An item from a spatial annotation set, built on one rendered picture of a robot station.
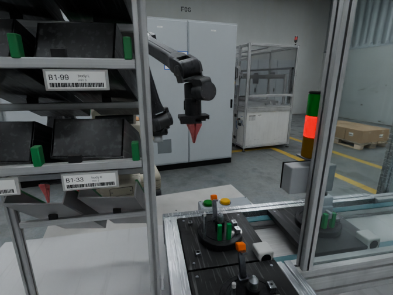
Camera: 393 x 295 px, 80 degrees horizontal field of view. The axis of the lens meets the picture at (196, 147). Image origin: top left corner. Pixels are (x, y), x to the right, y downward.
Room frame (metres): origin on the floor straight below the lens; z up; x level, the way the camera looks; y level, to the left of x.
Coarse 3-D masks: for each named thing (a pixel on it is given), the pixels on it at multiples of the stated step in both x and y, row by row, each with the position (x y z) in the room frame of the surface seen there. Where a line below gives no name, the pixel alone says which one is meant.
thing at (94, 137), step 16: (64, 128) 0.43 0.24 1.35; (80, 128) 0.43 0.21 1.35; (96, 128) 0.43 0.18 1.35; (112, 128) 0.43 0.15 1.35; (128, 128) 0.46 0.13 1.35; (64, 144) 0.41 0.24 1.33; (80, 144) 0.41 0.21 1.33; (96, 144) 0.41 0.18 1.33; (112, 144) 0.41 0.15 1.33; (128, 144) 0.45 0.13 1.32; (64, 160) 0.44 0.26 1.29
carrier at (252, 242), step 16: (208, 224) 0.66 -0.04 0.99; (224, 224) 0.63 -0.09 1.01; (240, 224) 0.69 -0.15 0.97; (192, 240) 0.61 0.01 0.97; (208, 240) 0.59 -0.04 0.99; (224, 240) 0.59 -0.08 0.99; (240, 240) 0.60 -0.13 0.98; (256, 240) 0.61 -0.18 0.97; (192, 256) 0.54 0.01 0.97; (208, 256) 0.54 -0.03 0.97; (224, 256) 0.54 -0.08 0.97; (256, 256) 0.54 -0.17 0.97; (272, 256) 0.54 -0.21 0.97
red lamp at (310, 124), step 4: (308, 116) 0.54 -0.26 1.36; (312, 116) 0.54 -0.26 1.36; (308, 120) 0.54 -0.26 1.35; (312, 120) 0.53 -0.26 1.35; (316, 120) 0.53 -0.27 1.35; (308, 124) 0.54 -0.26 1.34; (312, 124) 0.53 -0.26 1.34; (304, 128) 0.55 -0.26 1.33; (308, 128) 0.54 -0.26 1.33; (312, 128) 0.53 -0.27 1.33; (304, 132) 0.55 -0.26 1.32; (308, 132) 0.54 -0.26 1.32; (312, 132) 0.53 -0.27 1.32; (308, 136) 0.54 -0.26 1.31; (312, 136) 0.53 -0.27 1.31
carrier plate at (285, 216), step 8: (280, 208) 0.79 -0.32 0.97; (288, 208) 0.79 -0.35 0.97; (296, 208) 0.79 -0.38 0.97; (272, 216) 0.75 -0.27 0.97; (280, 216) 0.74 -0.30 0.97; (288, 216) 0.74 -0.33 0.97; (280, 224) 0.70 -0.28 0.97; (288, 224) 0.69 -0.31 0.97; (288, 232) 0.65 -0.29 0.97; (296, 232) 0.65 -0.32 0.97; (296, 240) 0.61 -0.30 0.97
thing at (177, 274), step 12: (168, 228) 0.68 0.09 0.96; (168, 240) 0.62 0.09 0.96; (180, 240) 0.62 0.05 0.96; (168, 252) 0.57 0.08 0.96; (180, 252) 0.57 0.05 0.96; (168, 264) 0.53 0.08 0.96; (180, 264) 0.53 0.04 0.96; (288, 264) 0.53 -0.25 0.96; (168, 276) 0.54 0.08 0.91; (180, 276) 0.48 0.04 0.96; (288, 276) 0.48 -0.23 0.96; (300, 276) 0.48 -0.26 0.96; (180, 288) 0.46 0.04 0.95; (300, 288) 0.45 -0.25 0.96
